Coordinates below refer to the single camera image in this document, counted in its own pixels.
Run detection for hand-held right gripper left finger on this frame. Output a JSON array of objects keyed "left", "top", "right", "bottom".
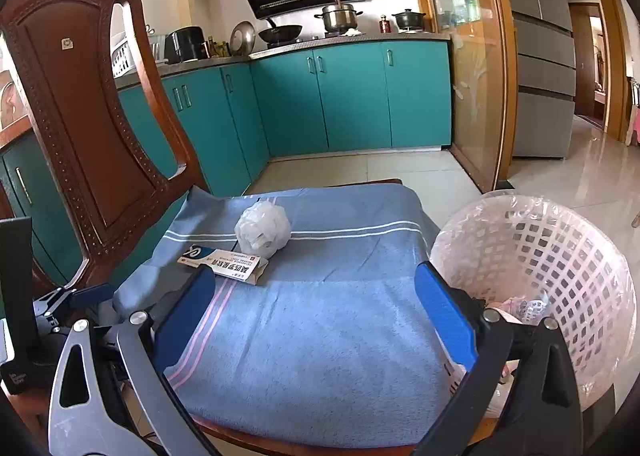
[{"left": 47, "top": 265, "right": 221, "bottom": 456}]

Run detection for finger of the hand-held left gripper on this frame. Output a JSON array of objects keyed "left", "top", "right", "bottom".
[{"left": 32, "top": 283, "right": 116, "bottom": 332}]

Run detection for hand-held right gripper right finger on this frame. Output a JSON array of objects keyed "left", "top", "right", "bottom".
[{"left": 412, "top": 261, "right": 585, "bottom": 456}]

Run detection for white medicine box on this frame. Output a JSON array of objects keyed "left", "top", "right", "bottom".
[{"left": 176, "top": 243, "right": 269, "bottom": 287}]

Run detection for white plastic mesh basket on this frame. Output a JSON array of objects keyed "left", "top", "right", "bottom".
[{"left": 429, "top": 190, "right": 632, "bottom": 429}]

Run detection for teal side cabinet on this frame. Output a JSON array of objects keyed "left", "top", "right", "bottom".
[{"left": 0, "top": 136, "right": 71, "bottom": 287}]

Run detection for blue striped towel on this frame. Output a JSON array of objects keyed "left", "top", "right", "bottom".
[{"left": 112, "top": 183, "right": 463, "bottom": 439}]

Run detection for carved wooden chair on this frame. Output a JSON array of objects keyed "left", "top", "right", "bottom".
[{"left": 0, "top": 0, "right": 493, "bottom": 456}]

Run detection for cardboard box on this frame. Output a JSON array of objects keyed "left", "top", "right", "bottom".
[{"left": 0, "top": 71, "right": 31, "bottom": 129}]

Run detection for white dish rack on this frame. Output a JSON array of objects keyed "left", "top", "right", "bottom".
[{"left": 111, "top": 36, "right": 166, "bottom": 78}]

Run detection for teal lower kitchen cabinets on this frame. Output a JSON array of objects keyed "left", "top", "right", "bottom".
[{"left": 115, "top": 39, "right": 453, "bottom": 197}]

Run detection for wood framed glass door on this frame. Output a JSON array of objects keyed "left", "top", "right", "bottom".
[{"left": 404, "top": 0, "right": 518, "bottom": 192}]

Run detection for black air fryer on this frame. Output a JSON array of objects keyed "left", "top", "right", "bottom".
[{"left": 164, "top": 26, "right": 206, "bottom": 64}]

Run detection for row of condiment bottles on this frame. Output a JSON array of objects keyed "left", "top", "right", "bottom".
[{"left": 205, "top": 35, "right": 232, "bottom": 58}]

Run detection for grey refrigerator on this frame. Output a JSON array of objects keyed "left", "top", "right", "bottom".
[{"left": 492, "top": 0, "right": 576, "bottom": 159}]

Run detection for steel pan lid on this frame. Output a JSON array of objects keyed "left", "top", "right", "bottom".
[{"left": 230, "top": 21, "right": 258, "bottom": 56}]

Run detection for black clay pot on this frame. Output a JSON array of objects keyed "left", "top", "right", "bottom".
[{"left": 391, "top": 9, "right": 427, "bottom": 30}]

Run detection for black wok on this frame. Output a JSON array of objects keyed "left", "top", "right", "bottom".
[{"left": 258, "top": 16, "right": 304, "bottom": 44}]

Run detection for steel stock pot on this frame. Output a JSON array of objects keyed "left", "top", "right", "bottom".
[{"left": 314, "top": 0, "right": 364, "bottom": 33}]

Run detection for wooden door frame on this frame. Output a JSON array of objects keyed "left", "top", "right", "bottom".
[{"left": 550, "top": 0, "right": 636, "bottom": 144}]

